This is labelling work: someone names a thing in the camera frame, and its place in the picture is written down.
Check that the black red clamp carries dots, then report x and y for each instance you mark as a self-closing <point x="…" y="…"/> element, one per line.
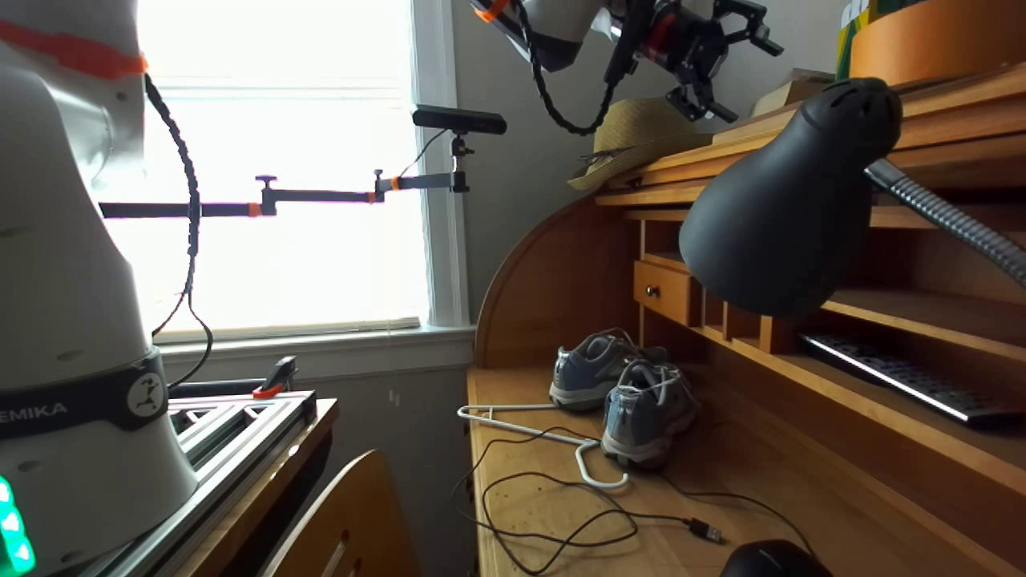
<point x="276" y="378"/>

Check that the metal drawer knob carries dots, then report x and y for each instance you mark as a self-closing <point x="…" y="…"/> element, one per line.
<point x="652" y="289"/>

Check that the wooden chair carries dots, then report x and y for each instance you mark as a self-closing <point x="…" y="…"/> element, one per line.
<point x="363" y="522"/>

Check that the wooden roll-top desk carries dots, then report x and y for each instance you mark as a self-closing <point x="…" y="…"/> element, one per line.
<point x="555" y="276"/>

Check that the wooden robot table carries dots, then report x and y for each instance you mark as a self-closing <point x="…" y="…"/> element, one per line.
<point x="266" y="502"/>

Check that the black desk lamp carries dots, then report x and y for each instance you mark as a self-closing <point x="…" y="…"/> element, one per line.
<point x="779" y="225"/>

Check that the woven straw hat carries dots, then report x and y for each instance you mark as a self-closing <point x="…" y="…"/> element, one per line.
<point x="642" y="133"/>

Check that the white window frame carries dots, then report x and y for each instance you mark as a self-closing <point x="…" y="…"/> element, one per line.
<point x="445" y="214"/>

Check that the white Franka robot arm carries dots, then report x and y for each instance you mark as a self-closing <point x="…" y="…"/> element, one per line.
<point x="65" y="320"/>

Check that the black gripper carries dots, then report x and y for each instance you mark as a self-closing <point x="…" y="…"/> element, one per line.
<point x="685" y="48"/>

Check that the aluminium profile frame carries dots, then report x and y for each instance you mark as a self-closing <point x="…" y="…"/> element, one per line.
<point x="245" y="426"/>

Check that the grey blue sneaker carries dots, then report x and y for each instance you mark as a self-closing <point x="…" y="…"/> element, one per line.
<point x="647" y="412"/>
<point x="587" y="369"/>

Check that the black remote control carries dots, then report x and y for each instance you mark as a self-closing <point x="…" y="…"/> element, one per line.
<point x="908" y="378"/>

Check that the yellow green crayon box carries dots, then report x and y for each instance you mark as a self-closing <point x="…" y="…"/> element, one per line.
<point x="852" y="33"/>

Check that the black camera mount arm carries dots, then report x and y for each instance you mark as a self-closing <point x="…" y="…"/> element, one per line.
<point x="323" y="194"/>

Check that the black computer mouse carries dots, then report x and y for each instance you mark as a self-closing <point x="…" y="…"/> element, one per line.
<point x="775" y="562"/>

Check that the black stereo camera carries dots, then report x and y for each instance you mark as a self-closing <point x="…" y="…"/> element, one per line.
<point x="460" y="120"/>

